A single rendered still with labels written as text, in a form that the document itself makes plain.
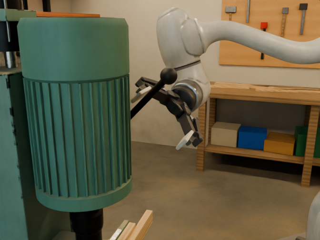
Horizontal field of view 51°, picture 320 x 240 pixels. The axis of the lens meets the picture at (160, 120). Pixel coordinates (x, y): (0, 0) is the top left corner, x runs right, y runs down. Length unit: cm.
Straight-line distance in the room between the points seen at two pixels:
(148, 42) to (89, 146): 362
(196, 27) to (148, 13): 317
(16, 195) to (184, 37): 58
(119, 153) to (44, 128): 13
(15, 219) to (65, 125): 23
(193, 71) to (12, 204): 57
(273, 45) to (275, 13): 279
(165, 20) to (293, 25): 291
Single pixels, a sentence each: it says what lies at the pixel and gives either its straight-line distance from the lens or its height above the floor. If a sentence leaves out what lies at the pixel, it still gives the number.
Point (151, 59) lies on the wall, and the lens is 413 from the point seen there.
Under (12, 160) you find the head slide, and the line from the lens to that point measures 64.
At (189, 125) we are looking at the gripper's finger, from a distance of 78.
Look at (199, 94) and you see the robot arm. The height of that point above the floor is 131.
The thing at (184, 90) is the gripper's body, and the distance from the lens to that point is 85.
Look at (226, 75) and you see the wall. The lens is 390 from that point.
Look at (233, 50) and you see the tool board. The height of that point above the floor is 121.
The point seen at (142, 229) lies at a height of 93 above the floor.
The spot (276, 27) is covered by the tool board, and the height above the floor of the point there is 145.
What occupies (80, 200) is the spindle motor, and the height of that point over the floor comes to 122.
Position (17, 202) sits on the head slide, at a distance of 67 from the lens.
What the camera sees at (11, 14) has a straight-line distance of 63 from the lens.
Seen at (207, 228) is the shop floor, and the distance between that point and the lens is 271.
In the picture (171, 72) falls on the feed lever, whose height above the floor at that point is 140.
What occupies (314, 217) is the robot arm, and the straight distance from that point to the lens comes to 125.
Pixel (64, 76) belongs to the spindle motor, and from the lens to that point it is 51.
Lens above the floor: 150
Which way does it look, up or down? 16 degrees down
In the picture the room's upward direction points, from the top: straight up
